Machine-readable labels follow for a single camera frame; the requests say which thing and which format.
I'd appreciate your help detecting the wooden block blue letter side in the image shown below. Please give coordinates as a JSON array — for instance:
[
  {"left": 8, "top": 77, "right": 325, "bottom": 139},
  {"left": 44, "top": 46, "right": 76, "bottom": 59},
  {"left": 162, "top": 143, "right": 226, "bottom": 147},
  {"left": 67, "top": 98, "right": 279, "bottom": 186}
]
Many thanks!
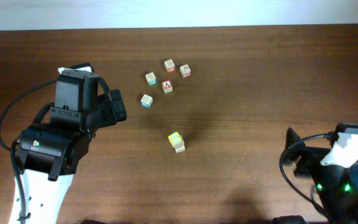
[{"left": 168, "top": 131, "right": 183, "bottom": 148}]

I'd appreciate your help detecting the wooden block green edge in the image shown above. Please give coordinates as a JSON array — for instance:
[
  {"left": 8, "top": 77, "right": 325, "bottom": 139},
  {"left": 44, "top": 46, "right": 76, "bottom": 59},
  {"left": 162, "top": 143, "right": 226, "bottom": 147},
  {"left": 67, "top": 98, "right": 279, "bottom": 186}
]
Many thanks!
[{"left": 174, "top": 141, "right": 185, "bottom": 153}]

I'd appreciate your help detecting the wooden block red picture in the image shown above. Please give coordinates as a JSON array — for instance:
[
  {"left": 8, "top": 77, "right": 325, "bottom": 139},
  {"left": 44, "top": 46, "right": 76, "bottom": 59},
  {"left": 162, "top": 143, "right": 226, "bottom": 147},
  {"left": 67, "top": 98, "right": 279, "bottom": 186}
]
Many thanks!
[{"left": 180, "top": 64, "right": 191, "bottom": 78}]

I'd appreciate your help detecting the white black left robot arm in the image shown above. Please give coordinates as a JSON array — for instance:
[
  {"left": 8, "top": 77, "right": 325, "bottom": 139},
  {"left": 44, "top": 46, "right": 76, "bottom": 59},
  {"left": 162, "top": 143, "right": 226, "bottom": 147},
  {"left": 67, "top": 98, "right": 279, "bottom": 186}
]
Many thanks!
[{"left": 9, "top": 63, "right": 127, "bottom": 223}]

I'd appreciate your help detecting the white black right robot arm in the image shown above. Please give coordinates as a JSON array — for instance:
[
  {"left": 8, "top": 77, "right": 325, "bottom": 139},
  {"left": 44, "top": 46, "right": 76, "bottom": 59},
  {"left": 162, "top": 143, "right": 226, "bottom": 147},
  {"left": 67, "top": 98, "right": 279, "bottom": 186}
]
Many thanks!
[{"left": 278, "top": 123, "right": 358, "bottom": 223}]

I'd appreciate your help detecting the wooden pretzel block blue side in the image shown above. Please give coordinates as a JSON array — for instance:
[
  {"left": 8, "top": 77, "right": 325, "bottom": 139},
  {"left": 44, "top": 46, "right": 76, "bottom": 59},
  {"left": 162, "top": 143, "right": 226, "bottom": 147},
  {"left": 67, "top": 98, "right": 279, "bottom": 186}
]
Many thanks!
[{"left": 140, "top": 94, "right": 153, "bottom": 108}]

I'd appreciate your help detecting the wooden block green side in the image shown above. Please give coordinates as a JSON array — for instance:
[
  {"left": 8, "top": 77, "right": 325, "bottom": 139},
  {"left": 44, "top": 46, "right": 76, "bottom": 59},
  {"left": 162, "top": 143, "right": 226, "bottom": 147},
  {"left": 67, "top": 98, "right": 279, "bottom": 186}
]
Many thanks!
[{"left": 145, "top": 72, "right": 157, "bottom": 86}]

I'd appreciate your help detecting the red letter A block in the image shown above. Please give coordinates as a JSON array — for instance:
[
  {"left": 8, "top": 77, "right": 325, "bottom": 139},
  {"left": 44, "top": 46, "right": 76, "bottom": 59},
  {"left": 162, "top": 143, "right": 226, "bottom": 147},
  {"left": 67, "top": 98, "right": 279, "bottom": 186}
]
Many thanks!
[{"left": 162, "top": 80, "right": 173, "bottom": 93}]

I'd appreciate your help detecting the wooden block red side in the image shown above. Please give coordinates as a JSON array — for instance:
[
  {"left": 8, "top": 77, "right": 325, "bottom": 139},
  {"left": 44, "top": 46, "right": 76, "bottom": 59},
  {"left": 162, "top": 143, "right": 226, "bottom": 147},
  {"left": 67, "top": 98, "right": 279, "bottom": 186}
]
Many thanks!
[{"left": 163, "top": 59, "right": 175, "bottom": 73}]

